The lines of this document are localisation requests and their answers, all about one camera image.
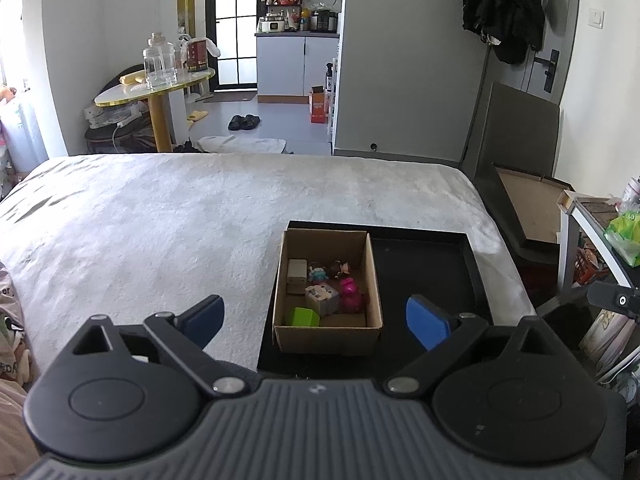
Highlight grey-blue toy block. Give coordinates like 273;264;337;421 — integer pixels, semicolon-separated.
305;283;340;318

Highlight white kitchen cabinet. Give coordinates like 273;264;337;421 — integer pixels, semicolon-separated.
256;32;340;104

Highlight green plastic block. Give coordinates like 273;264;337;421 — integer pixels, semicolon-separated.
285;308;320;327

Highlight black slippers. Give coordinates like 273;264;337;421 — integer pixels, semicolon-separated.
228;114;260;131

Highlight green plastic bag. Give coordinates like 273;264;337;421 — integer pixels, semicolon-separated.
604;210;640;268

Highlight brown cardboard box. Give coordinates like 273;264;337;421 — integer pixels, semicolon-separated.
272;228;383;356

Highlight brown toy figure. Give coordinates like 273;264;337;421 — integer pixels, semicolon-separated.
330;260;352;280

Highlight clear glass jar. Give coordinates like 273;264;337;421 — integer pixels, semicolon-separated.
143;32;177;90

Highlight grey door with handle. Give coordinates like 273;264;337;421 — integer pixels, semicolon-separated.
494;0;584;106

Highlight white fuzzy blanket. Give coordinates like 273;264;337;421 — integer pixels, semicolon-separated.
1;154;534;370

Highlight magenta toy figure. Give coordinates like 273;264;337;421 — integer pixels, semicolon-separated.
340;278;363;314

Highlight orange cardboard box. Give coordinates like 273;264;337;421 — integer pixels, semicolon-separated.
308;86;328;124

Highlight yellow slippers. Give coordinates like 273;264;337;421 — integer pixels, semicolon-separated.
186;110;208;129

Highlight black hanging jacket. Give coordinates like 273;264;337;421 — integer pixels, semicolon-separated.
462;0;546;66

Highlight round gold-edged side table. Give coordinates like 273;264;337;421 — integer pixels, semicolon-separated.
93;68;216;153

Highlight beige toy block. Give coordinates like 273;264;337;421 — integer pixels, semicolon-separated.
286;259;308;295

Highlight white floor towel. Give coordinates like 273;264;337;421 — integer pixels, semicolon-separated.
194;136;286;154

